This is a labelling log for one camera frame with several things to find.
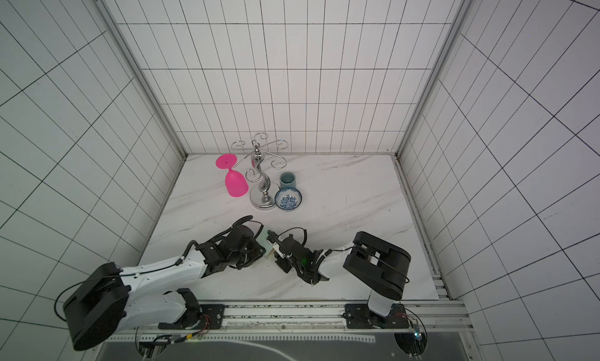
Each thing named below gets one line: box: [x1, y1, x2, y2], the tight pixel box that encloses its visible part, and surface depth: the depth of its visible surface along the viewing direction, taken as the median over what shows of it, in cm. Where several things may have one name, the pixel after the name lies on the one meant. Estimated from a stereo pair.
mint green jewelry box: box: [255, 225, 275, 259], surface depth 79 cm
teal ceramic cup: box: [279, 171, 297, 189], surface depth 105 cm
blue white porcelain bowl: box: [274, 186, 303, 211], surface depth 102 cm
